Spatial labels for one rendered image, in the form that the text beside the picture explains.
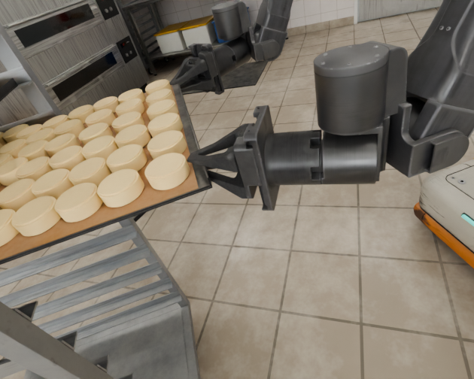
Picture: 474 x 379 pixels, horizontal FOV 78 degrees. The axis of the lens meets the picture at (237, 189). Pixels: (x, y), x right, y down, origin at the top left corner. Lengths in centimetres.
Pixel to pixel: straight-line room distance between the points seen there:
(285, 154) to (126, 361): 106
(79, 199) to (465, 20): 40
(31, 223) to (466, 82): 44
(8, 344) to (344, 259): 121
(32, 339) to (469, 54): 54
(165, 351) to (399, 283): 91
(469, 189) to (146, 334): 129
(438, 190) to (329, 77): 112
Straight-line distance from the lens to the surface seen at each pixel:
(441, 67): 32
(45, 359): 48
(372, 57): 26
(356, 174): 30
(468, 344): 131
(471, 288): 142
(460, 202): 131
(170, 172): 33
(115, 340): 131
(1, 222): 43
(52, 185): 44
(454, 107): 32
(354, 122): 27
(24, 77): 73
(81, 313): 121
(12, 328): 45
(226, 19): 69
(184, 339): 117
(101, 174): 41
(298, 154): 29
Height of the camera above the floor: 114
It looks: 39 degrees down
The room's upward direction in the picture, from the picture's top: 18 degrees counter-clockwise
